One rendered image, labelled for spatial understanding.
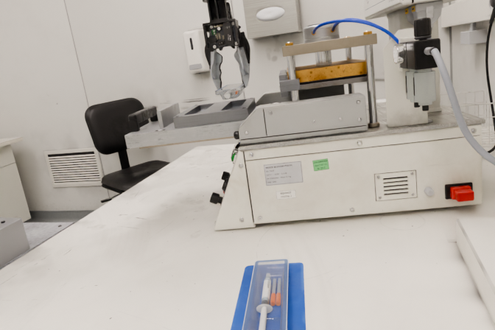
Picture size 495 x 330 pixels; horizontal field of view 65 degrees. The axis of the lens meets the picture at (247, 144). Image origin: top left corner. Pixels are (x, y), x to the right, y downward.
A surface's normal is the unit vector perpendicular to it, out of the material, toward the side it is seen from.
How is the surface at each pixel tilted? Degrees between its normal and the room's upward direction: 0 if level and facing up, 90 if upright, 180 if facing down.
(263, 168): 90
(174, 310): 0
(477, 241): 0
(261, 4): 90
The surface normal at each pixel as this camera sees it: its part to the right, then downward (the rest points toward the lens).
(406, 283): -0.14, -0.97
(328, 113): -0.10, 0.23
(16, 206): 0.95, -0.07
